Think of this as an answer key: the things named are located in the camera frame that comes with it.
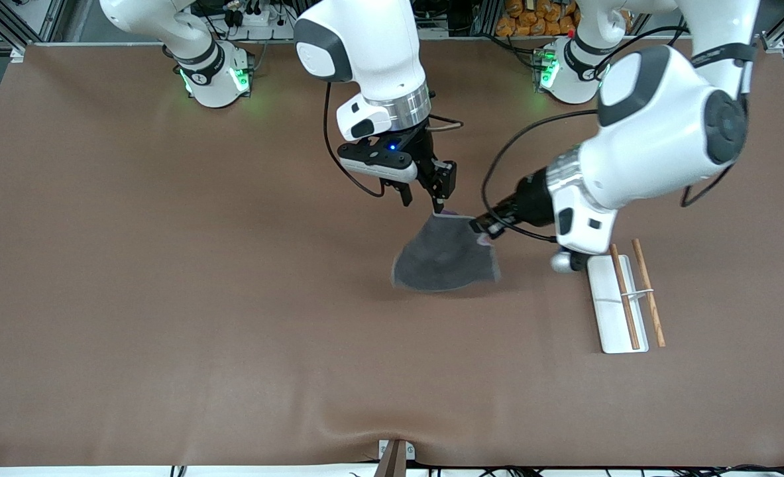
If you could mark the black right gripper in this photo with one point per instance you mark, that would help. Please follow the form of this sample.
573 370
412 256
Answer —
421 145

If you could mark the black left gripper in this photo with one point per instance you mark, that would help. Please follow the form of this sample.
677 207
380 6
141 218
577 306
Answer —
529 199

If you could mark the grey and purple towel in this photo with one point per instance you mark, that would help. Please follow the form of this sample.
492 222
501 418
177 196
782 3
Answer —
441 262

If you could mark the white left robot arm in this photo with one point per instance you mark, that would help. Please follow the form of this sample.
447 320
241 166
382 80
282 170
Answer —
657 132

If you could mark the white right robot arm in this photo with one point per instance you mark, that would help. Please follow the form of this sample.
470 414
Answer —
372 46

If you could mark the white rack with wooden rods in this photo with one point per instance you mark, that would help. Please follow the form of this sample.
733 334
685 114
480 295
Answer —
614 311

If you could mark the orange bagged items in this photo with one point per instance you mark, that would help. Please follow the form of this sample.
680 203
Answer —
537 20

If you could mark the white power strip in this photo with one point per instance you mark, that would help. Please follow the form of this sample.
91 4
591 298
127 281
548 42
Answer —
259 16

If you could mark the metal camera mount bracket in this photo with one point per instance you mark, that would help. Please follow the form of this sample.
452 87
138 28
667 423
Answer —
395 457

